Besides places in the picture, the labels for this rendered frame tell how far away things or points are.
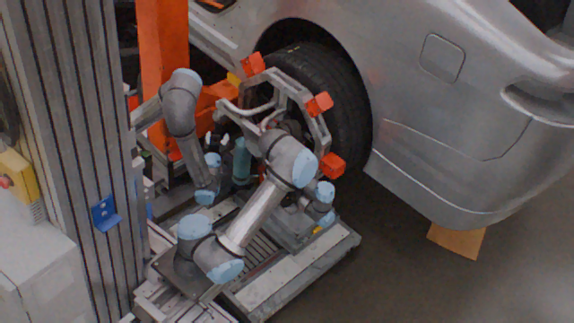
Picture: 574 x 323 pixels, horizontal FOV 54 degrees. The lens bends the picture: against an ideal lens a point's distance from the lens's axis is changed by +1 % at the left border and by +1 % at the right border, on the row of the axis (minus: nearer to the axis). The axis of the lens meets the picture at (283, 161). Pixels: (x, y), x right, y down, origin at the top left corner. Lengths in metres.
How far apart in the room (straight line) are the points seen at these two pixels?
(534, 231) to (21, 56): 3.16
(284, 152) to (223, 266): 0.42
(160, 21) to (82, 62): 1.06
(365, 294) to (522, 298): 0.88
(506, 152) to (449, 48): 0.42
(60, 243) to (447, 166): 1.44
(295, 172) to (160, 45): 0.99
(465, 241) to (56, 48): 2.72
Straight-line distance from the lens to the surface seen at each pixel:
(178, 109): 1.95
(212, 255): 1.87
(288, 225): 3.02
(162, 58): 2.54
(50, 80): 1.38
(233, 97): 3.02
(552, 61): 2.01
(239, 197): 3.19
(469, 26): 2.05
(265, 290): 2.95
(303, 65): 2.44
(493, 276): 3.46
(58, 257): 1.68
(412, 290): 3.22
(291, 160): 1.78
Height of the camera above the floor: 2.56
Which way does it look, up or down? 44 degrees down
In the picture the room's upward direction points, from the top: 9 degrees clockwise
